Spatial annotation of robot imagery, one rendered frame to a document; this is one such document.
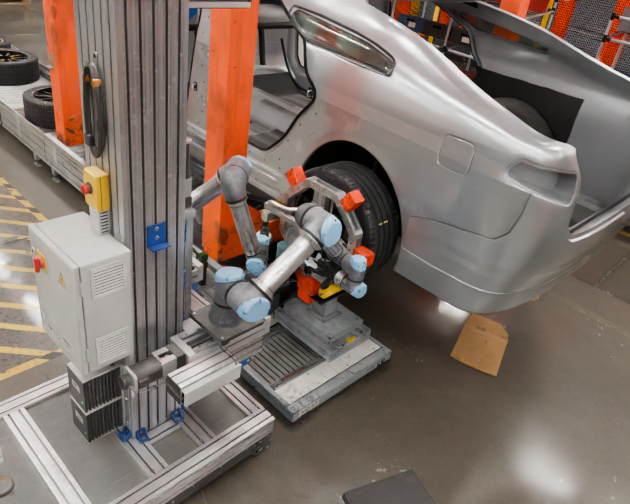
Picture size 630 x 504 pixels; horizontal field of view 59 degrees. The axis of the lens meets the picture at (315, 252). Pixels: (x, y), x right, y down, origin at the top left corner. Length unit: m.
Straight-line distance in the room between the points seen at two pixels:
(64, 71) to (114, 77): 2.76
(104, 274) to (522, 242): 1.72
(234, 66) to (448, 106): 1.02
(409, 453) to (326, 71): 2.03
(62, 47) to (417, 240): 2.90
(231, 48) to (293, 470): 2.02
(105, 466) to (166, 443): 0.26
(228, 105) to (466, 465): 2.18
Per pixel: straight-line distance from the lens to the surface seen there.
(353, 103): 2.94
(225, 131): 2.90
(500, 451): 3.32
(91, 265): 1.97
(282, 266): 2.16
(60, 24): 4.52
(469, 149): 2.58
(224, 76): 2.84
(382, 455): 3.06
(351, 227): 2.80
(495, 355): 3.91
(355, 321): 3.44
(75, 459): 2.71
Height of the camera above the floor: 2.30
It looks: 31 degrees down
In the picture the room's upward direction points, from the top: 9 degrees clockwise
